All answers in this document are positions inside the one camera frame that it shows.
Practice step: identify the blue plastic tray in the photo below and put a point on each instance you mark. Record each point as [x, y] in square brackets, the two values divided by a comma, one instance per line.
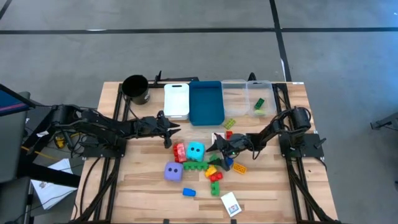
[206, 102]

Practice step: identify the yellow toy block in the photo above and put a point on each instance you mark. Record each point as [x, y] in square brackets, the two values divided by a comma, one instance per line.
[211, 171]

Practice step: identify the cyan foam die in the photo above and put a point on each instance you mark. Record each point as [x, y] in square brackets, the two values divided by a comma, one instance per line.
[195, 151]

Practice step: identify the dark green lego brick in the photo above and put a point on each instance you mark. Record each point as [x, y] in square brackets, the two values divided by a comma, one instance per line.
[259, 103]

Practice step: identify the clear plastic container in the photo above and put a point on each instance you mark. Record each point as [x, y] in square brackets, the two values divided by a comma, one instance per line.
[269, 93]
[235, 99]

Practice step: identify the white paper sheets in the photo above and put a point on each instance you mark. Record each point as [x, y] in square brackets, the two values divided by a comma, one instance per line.
[49, 189]

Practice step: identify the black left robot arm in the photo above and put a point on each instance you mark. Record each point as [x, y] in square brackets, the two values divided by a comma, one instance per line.
[102, 126]

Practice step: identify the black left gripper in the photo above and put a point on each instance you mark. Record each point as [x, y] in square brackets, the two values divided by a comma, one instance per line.
[152, 126]

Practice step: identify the white card box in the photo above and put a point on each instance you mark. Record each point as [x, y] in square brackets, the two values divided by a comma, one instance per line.
[231, 204]

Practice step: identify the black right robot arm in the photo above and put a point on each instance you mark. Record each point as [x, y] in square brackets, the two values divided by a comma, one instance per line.
[270, 130]

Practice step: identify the black floor stand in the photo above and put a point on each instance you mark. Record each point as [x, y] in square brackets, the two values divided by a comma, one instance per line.
[385, 121]

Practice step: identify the red lego brick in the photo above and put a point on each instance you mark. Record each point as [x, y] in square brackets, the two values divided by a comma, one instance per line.
[229, 134]

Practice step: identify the red two-stud toy block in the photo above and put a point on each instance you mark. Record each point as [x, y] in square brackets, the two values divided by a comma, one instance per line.
[216, 176]

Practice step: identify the yellow tool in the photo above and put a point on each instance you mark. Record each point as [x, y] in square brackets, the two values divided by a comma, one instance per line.
[59, 141]

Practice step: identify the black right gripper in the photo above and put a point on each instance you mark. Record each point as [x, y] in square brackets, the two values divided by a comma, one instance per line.
[237, 143]

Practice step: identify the blue screen monitor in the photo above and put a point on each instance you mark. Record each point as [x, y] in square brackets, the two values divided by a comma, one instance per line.
[9, 102]

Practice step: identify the large red toy block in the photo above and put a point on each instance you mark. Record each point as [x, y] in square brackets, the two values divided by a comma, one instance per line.
[179, 152]

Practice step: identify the blue toy block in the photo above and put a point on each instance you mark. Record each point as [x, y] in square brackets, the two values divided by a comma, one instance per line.
[189, 192]
[229, 161]

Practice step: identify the purple foam die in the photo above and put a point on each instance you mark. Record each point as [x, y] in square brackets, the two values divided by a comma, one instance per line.
[173, 171]

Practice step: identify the white plastic bin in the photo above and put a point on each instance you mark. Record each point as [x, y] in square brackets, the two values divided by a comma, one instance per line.
[176, 101]

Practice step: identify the black round cup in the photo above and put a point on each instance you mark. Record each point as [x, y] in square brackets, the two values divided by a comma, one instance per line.
[135, 87]

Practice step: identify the black aluminium table frame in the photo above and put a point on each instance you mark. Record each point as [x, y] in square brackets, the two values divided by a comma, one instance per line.
[157, 84]

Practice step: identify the long green toy block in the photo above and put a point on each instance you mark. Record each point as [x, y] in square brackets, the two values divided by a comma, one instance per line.
[195, 165]

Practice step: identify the orange lego brick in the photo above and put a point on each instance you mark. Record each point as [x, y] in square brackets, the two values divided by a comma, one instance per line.
[239, 168]

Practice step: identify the black desk frame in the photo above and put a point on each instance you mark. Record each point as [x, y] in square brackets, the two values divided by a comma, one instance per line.
[53, 175]

